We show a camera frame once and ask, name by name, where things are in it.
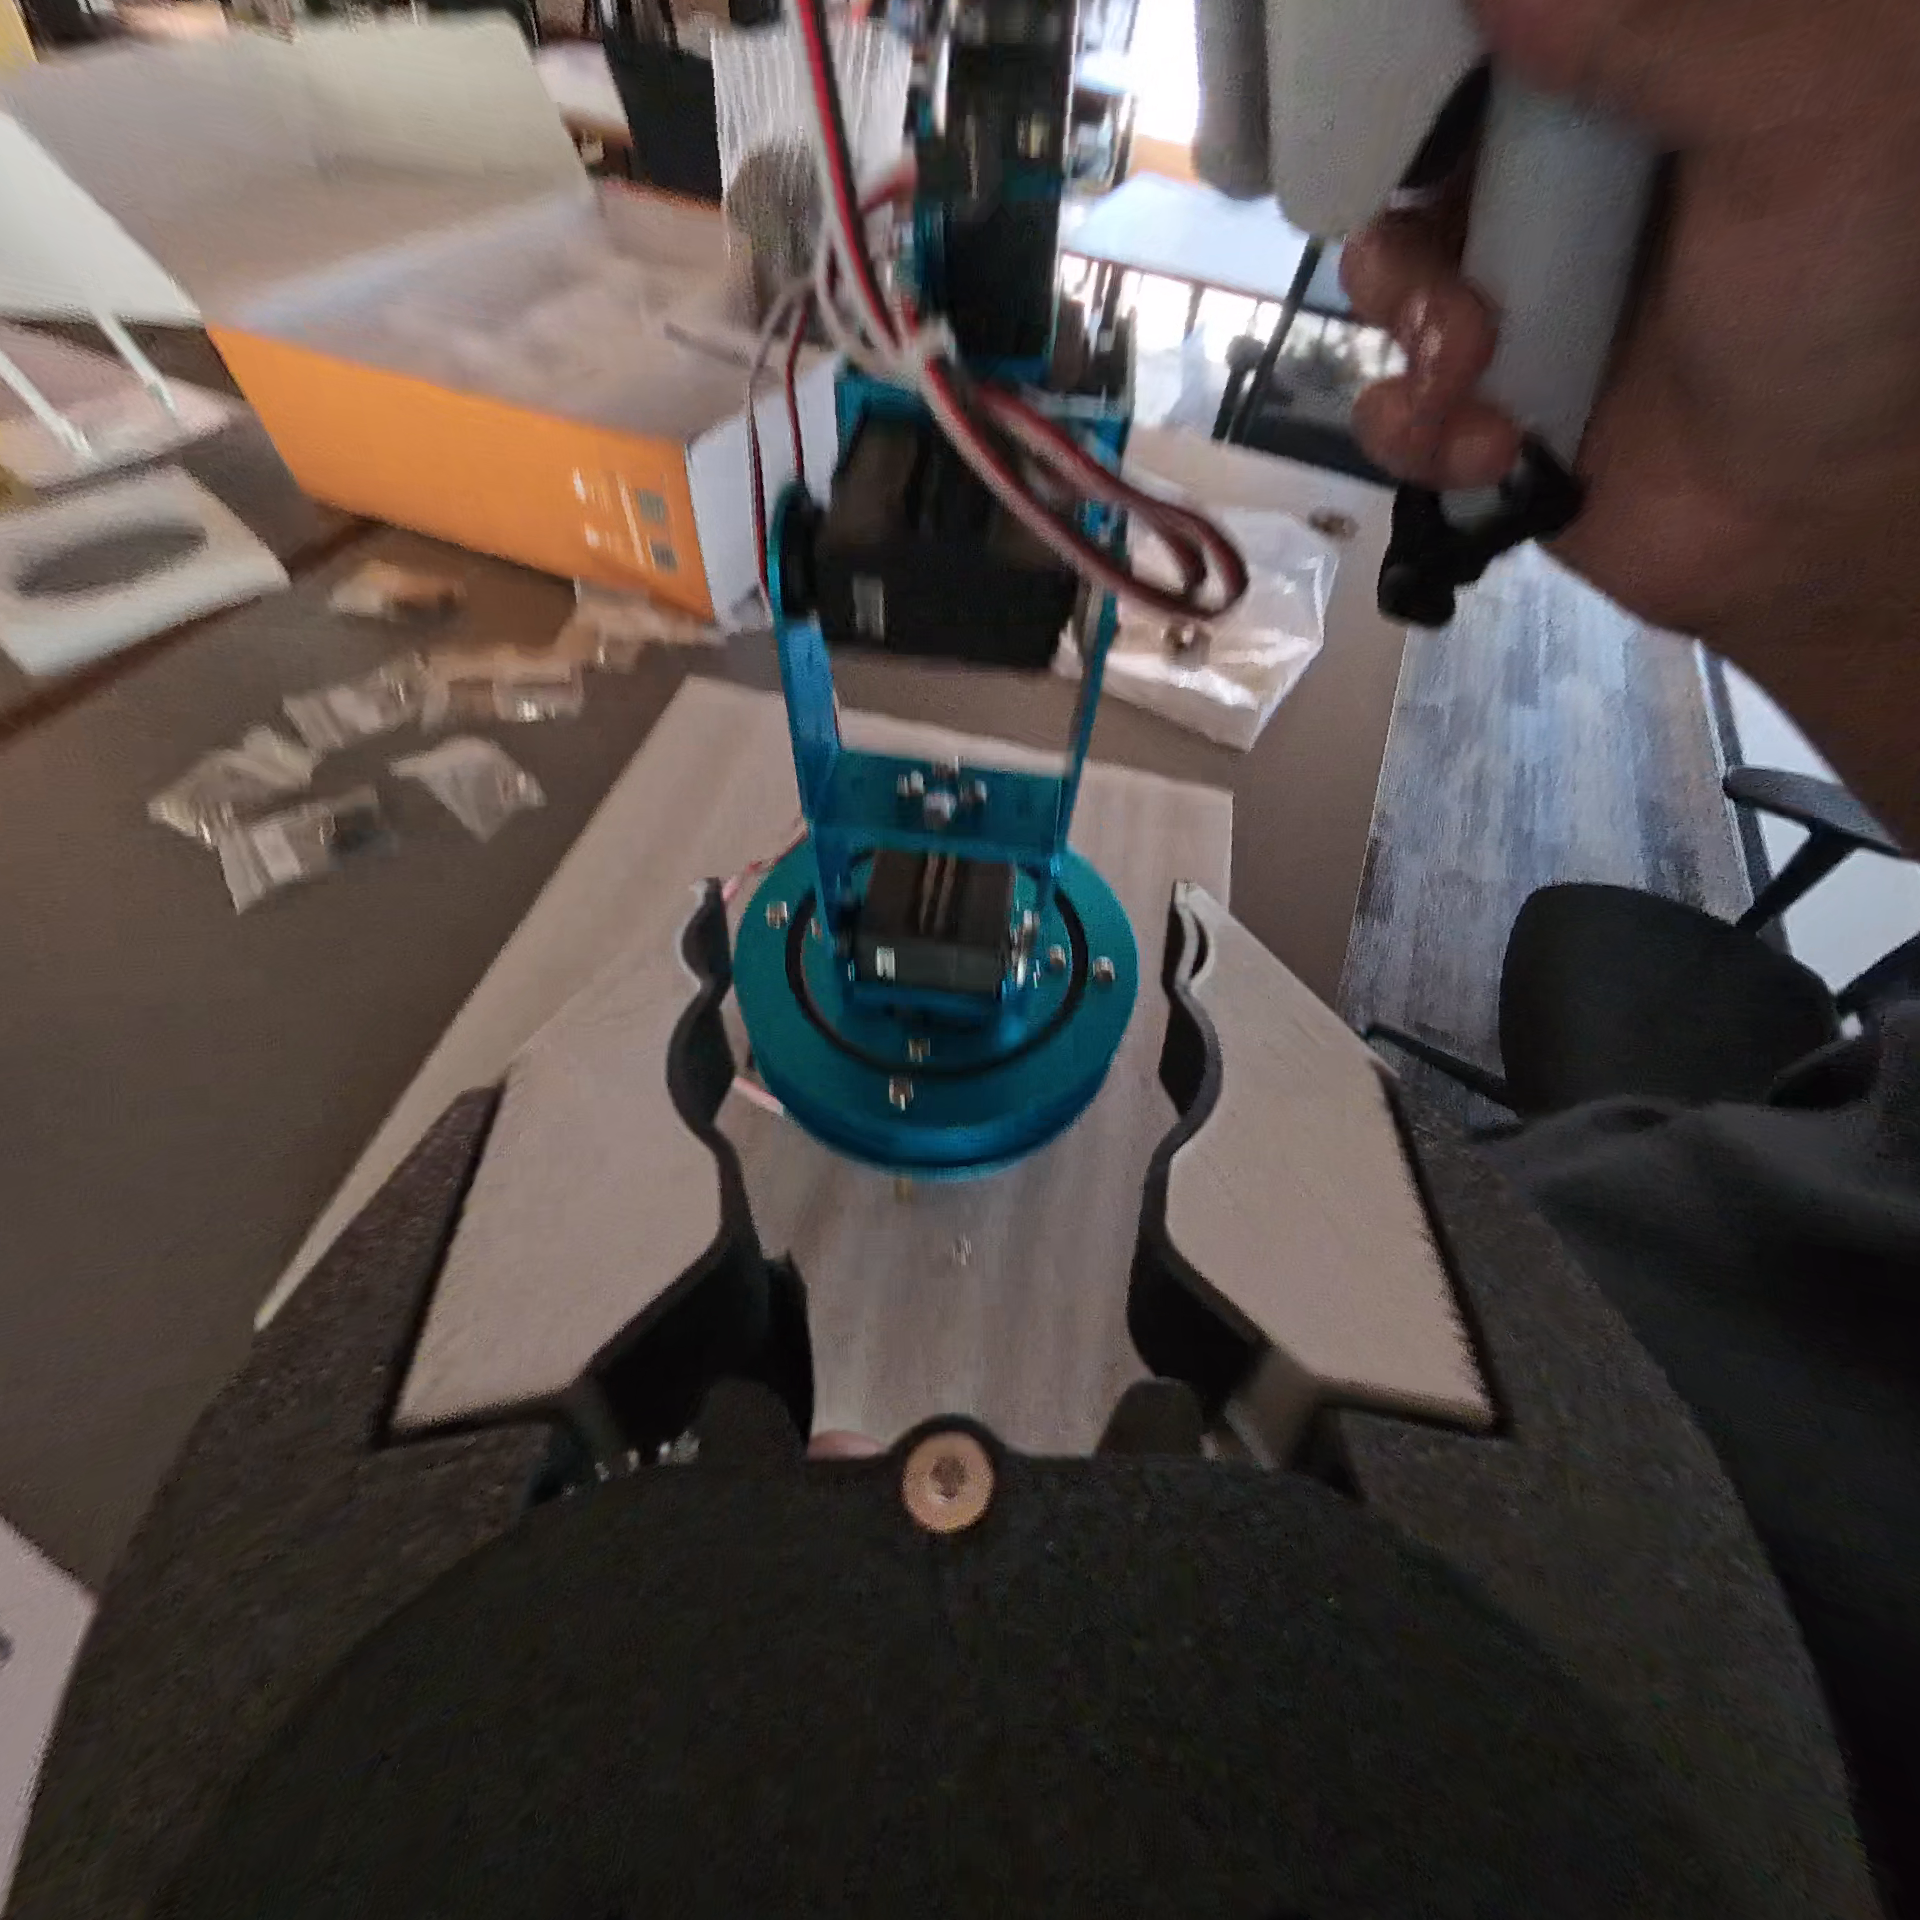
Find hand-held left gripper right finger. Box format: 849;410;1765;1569
1132;883;1502;1426

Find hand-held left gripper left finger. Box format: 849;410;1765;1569
393;883;815;1429

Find blue toy robot arm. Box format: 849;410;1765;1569
732;0;1249;1186

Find person's right forearm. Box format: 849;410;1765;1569
1695;592;1920;859

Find grey-brown desk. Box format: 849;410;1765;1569
0;313;1413;1590

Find person's right hand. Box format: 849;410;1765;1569
1336;0;1920;646

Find white background table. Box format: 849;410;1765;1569
1052;169;1360;329

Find black office chair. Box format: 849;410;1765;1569
1363;761;1920;1122

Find group of small screw bags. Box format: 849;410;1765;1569
147;562;724;915

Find person's dark grey clothing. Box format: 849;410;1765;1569
1476;991;1920;1920

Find large clear plastic bag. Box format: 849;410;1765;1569
1050;503;1343;754

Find white paper sheet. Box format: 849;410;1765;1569
0;1517;97;1868

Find orange and white cardboard box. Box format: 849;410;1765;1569
0;13;846;635

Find white card with dark oval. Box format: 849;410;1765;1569
0;463;293;679

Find red white black servo wires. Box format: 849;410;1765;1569
735;0;1249;619

